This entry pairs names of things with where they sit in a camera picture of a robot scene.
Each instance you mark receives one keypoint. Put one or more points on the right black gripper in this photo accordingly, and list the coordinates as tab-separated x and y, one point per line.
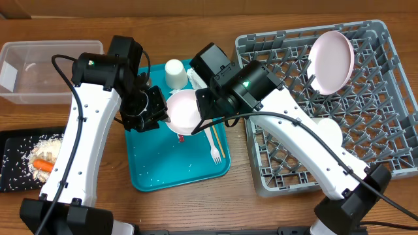
208	109

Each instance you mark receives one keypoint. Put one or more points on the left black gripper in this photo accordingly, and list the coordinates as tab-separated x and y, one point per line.
159	111

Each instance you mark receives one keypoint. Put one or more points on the white napkin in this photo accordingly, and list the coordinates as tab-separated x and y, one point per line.
195	80

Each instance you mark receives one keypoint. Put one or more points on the pink bowl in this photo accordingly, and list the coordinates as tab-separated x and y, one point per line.
183	112

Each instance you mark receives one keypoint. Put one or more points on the red snack wrapper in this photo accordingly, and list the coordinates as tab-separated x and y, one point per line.
181	138

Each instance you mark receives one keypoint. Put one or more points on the white paper cup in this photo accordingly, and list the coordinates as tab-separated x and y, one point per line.
175	74

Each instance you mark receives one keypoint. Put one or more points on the white plastic fork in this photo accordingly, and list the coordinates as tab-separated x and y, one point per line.
214	152

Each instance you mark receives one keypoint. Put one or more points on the orange carrot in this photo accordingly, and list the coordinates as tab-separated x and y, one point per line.
43	165

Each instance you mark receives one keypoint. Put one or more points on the white bowl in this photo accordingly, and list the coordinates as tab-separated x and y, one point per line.
330	128

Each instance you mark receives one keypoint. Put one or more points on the large pink plate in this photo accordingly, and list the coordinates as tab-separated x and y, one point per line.
332	62

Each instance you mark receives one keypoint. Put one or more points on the rice and peanut shells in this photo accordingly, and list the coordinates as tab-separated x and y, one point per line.
47	150

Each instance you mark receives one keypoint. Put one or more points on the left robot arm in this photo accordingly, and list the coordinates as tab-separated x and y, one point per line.
102	86

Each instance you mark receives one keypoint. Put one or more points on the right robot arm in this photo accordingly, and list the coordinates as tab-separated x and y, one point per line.
351	187

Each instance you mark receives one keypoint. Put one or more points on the grey dishwasher rack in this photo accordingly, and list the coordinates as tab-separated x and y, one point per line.
376	109

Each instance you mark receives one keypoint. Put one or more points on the wooden chopstick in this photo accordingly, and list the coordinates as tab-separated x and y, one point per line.
218	140

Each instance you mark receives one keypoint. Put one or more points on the teal plastic serving tray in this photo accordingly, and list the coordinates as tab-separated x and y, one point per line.
157	160

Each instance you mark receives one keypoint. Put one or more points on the clear plastic bin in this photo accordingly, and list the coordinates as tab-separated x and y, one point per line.
27	73

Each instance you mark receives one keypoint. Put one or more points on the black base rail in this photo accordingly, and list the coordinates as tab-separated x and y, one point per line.
277	231

